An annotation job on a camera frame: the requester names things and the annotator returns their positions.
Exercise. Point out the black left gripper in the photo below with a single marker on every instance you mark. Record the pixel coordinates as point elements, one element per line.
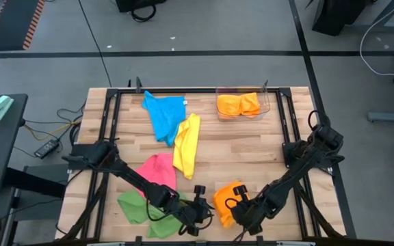
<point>197,217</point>

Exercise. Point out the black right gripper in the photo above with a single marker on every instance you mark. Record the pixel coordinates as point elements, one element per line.
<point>250,213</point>

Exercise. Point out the pink microfiber towel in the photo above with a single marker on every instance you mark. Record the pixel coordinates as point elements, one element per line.
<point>159,171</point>

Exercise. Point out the yellow microfiber towel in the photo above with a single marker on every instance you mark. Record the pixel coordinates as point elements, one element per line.
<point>186,147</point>

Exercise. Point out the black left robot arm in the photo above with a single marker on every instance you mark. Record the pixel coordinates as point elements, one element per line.
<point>132,177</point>

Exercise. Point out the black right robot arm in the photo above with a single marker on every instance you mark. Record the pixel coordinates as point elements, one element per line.
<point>299,164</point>

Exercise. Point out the green microfiber towel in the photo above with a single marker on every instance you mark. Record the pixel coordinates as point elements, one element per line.
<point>132,208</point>

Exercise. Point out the blue microfiber towel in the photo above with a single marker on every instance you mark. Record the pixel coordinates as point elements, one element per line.
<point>164,116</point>

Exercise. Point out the clear plastic bin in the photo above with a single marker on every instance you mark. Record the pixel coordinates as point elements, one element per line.
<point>265,102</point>

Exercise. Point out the black power adapter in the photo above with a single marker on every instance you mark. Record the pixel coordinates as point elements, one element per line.
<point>46,148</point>

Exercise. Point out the grey desk leg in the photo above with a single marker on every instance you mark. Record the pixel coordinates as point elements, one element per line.
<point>381,27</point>
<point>392,117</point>

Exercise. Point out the black side desk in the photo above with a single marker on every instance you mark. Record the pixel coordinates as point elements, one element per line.
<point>2,143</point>

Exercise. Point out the black cabinet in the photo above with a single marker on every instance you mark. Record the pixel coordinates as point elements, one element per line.
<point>337,15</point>

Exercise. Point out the black equipment base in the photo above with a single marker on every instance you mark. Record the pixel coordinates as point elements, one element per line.
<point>139,5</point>

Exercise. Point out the black floor mat orange edge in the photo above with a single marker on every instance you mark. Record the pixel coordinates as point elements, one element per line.
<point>12,24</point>

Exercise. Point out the black metal rig frame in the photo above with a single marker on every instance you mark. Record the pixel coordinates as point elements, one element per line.
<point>197,91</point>

